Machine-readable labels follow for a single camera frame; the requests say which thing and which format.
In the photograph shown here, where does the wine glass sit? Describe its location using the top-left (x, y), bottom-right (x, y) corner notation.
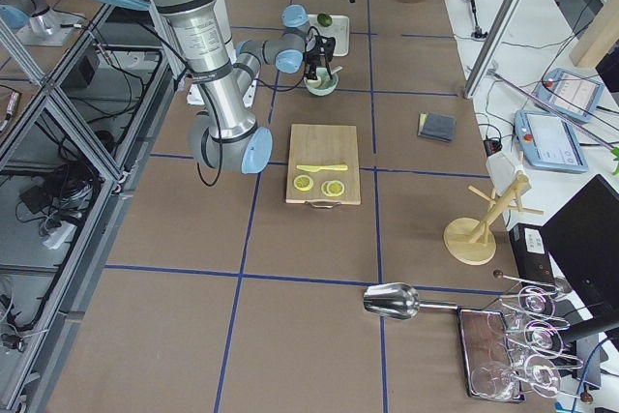
top-left (469, 355), bottom-right (561, 402)
top-left (498, 284), bottom-right (569, 331)
top-left (506, 320), bottom-right (564, 366)

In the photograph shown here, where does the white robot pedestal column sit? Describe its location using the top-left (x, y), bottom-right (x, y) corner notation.
top-left (186, 0), bottom-right (261, 108)

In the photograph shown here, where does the black glass rack tray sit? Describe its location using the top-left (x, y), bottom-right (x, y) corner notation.
top-left (457, 308), bottom-right (512, 399)

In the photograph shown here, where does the metal scoop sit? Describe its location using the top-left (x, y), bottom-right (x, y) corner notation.
top-left (363, 282), bottom-right (458, 320)

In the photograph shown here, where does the lemon slice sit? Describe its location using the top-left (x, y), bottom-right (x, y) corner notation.
top-left (320, 180), bottom-right (345, 197)
top-left (293, 174), bottom-right (314, 192)

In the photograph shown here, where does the white bear serving tray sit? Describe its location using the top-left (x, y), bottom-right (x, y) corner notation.
top-left (309, 14), bottom-right (350, 57)

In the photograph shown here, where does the wooden cutting board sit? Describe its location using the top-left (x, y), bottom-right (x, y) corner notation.
top-left (285, 124), bottom-right (362, 208)

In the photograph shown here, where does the grey folded cloth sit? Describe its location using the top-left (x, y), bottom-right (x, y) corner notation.
top-left (418, 112), bottom-right (457, 142)

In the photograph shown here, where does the black monitor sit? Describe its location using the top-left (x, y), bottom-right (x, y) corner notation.
top-left (542, 174), bottom-right (618, 342)

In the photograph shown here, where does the teach pendant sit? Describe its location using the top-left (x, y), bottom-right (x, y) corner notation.
top-left (514, 110), bottom-right (588, 173)
top-left (533, 68), bottom-right (603, 123)

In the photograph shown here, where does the green avocado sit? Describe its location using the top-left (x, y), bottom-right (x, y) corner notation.
top-left (316, 13), bottom-right (333, 28)

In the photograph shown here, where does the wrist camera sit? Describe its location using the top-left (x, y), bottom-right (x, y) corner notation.
top-left (320, 36), bottom-right (337, 63)

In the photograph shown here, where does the yellow plastic knife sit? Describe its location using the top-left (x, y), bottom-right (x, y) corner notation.
top-left (296, 164), bottom-right (349, 173)

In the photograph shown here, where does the lower lemon slice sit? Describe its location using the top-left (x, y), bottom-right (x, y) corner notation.
top-left (293, 174), bottom-right (314, 192)

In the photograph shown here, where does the light green bowl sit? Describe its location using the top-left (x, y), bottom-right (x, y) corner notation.
top-left (304, 68), bottom-right (339, 97)

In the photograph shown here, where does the upper lemon slice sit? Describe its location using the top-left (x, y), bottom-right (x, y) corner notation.
top-left (320, 180), bottom-right (345, 197)

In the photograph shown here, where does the white steamed bun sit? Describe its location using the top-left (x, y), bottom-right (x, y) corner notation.
top-left (305, 76), bottom-right (322, 87)

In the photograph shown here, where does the far teach pendant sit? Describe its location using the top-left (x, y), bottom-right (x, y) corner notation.
top-left (533, 68), bottom-right (603, 123)

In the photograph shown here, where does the aluminium frame post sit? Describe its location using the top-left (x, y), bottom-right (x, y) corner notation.
top-left (463, 0), bottom-right (522, 99)

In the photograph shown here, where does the near teach pendant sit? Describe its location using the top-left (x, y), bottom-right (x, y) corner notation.
top-left (514, 110), bottom-right (588, 173)

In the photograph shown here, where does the wooden mug tree stand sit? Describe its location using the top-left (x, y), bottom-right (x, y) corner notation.
top-left (443, 170), bottom-right (544, 266)

